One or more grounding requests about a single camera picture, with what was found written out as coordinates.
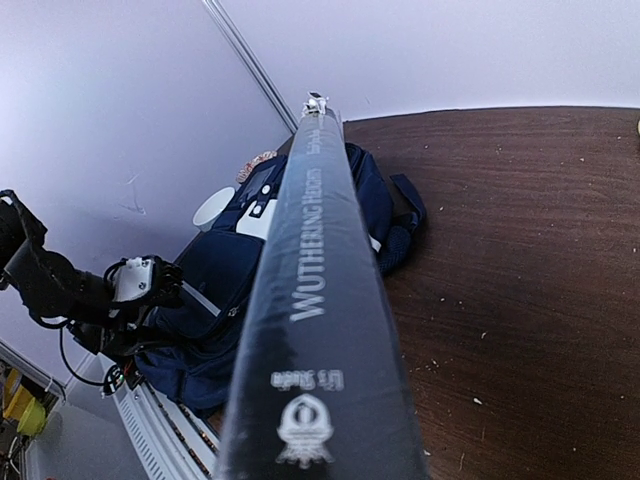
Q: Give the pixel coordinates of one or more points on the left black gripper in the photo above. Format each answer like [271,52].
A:
[118,330]

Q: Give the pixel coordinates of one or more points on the red patterned bowl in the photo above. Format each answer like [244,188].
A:
[247,169]

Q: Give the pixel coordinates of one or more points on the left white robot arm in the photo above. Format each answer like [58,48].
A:
[53,291]

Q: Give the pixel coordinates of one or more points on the left metal frame post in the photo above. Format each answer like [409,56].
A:
[251,62]

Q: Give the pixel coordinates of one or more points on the navy blue backpack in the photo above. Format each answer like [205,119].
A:
[220,265]

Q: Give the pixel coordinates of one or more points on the blue hardcover book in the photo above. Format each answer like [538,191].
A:
[319,390]

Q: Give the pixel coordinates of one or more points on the front aluminium rail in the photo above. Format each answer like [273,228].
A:
[170,441]

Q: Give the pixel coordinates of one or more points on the white ceramic bowl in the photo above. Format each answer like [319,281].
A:
[211,208]

